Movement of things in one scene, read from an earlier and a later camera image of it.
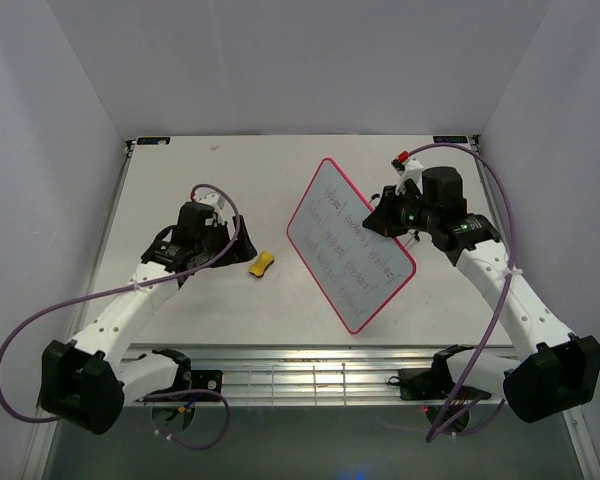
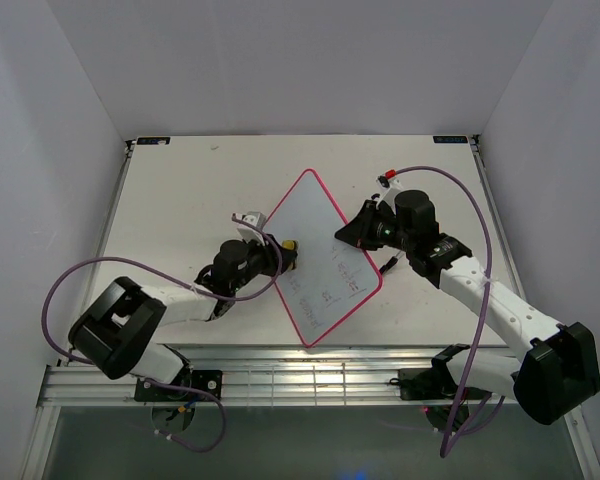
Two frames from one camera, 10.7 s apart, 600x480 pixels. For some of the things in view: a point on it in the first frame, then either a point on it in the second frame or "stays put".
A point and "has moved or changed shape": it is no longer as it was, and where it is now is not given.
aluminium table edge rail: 310,375 stays put
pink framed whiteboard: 356,267 has moved or changed shape
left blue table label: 153,141 stays put
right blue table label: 450,139 stays put
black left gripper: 242,250 to 270,253
